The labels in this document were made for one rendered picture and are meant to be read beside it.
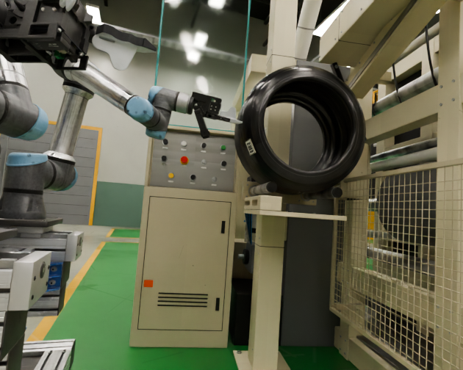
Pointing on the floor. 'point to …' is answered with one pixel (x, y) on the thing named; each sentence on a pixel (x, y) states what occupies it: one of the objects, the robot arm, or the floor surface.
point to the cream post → (285, 52)
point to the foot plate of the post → (250, 363)
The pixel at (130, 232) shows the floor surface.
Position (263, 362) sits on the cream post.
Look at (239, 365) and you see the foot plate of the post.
